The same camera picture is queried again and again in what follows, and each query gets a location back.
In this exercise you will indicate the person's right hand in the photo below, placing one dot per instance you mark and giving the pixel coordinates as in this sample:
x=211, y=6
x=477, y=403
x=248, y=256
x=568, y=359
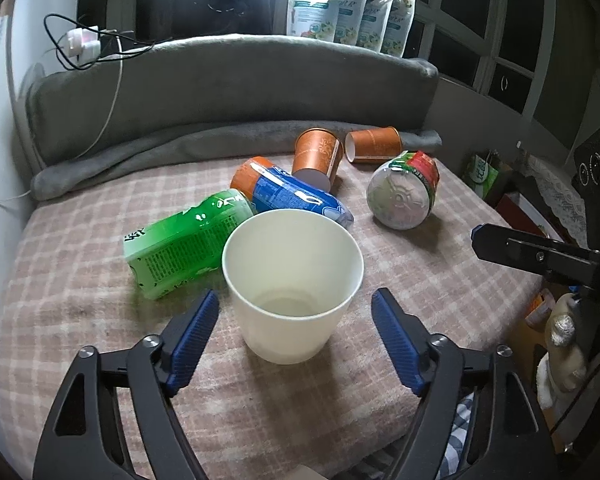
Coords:
x=564, y=330

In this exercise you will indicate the red box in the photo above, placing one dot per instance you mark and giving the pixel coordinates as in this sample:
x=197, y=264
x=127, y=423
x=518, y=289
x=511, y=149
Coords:
x=520, y=212

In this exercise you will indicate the green red cup clear lid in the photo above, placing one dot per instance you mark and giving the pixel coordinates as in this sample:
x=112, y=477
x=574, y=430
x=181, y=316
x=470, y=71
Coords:
x=400, y=192

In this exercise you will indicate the white lace cloth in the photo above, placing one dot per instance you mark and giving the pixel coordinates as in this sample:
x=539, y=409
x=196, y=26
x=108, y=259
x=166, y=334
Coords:
x=560, y=195

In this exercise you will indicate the white floral refill pouch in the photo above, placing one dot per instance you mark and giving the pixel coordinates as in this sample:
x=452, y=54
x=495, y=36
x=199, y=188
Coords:
x=312, y=2
x=400, y=27
x=375, y=20
x=349, y=12

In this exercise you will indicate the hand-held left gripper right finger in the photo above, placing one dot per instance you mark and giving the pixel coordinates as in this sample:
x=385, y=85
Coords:
x=392, y=336

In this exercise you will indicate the orange paper cup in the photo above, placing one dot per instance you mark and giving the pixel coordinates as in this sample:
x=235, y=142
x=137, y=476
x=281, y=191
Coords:
x=317, y=155
x=375, y=145

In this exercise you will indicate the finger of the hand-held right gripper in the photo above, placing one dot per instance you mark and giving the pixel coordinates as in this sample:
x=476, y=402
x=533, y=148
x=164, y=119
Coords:
x=530, y=252

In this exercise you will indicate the blue and orange bottle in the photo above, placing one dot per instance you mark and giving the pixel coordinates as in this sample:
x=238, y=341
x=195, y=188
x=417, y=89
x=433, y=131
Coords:
x=290, y=197

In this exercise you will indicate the white power adapter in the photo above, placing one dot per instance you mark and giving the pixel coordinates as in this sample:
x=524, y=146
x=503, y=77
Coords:
x=82, y=45

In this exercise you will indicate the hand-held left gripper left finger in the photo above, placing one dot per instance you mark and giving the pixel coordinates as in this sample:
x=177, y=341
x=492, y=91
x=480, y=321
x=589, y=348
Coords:
x=195, y=340

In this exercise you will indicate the grey blanket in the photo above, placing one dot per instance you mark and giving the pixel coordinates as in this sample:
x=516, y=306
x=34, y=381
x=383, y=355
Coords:
x=230, y=85

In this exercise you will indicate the green carton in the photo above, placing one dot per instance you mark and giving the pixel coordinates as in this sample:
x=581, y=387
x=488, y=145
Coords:
x=482, y=175

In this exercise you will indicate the white paper cup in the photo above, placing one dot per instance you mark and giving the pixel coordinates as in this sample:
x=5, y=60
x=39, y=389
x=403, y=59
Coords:
x=292, y=285

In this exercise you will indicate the blue white checked cloth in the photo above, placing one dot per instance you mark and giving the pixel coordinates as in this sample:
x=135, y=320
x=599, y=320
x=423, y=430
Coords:
x=457, y=425

